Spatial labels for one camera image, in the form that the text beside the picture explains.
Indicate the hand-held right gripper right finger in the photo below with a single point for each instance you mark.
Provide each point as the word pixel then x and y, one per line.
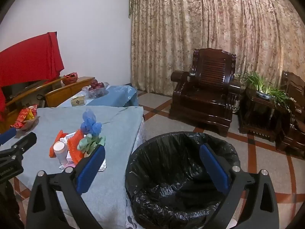
pixel 214 169

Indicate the red cloth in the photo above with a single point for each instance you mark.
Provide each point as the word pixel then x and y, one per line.
pixel 28 59

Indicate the white squeeze tube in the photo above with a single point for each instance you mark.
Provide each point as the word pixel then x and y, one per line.
pixel 60 150

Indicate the green rubber glove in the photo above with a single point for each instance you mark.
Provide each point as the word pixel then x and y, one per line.
pixel 88 144

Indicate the blue rubber glove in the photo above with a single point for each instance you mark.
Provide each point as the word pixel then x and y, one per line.
pixel 89 122

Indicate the beige floral curtain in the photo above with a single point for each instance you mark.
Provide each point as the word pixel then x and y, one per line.
pixel 190 28

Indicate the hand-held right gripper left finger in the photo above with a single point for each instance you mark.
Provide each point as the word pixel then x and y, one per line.
pixel 91 169

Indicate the trash bin with black bag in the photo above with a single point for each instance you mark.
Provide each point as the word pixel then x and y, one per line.
pixel 171 167

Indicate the beige tissue box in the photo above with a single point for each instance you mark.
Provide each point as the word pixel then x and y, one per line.
pixel 78 101

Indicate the dark wooden armchair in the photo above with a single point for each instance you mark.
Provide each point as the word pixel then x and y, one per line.
pixel 205 95
pixel 293 124

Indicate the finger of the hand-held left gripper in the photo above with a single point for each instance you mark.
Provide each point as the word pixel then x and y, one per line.
pixel 7 135
pixel 25 142

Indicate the white tissue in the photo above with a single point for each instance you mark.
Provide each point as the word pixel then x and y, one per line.
pixel 102 167

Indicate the red apple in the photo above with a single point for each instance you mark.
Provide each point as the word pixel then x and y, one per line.
pixel 101 85
pixel 94 83

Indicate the red basket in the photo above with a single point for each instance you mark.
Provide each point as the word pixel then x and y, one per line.
pixel 70 78

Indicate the dark wooden side table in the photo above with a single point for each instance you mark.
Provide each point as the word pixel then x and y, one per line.
pixel 257 114

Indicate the glass fruit bowl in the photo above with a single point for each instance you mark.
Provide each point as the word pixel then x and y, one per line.
pixel 95 93

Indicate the potted plant blue white pot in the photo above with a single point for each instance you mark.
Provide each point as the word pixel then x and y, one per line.
pixel 264 95

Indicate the blue tablecloth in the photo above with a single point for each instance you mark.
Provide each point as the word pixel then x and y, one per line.
pixel 114 95

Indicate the red yellow snack packet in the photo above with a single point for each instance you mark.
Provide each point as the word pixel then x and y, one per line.
pixel 23 115

